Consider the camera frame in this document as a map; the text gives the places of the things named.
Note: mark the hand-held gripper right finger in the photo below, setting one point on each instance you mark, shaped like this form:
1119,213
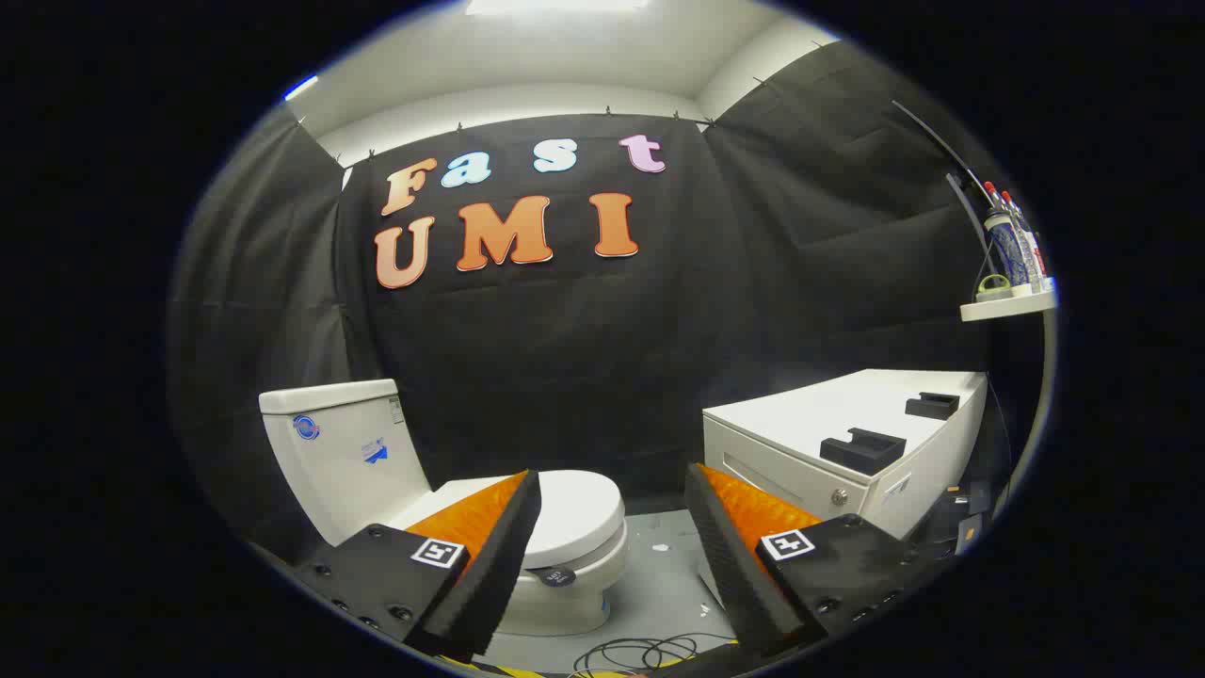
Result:
744,574

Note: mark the black curved rod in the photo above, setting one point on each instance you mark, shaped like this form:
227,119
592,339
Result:
941,143

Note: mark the black backdrop cloth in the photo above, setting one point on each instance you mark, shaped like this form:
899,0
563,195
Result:
584,358

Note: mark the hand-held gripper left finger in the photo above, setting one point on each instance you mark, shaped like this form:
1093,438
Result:
490,574

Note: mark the white ceramic toilet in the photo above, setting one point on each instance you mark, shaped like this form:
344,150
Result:
339,461

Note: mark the large black holder block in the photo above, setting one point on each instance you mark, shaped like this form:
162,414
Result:
861,452

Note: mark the small black holder block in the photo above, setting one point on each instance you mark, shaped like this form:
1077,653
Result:
932,406

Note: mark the white toilet lid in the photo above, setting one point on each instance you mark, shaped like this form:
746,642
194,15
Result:
579,513

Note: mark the white wall shelf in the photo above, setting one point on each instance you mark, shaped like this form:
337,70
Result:
1007,307

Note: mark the black box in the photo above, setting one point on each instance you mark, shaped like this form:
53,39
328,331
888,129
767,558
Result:
970,527

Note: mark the yellow black floor tape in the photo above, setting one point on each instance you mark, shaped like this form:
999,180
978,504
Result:
513,670

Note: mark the white cabinet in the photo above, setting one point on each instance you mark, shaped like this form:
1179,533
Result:
810,419

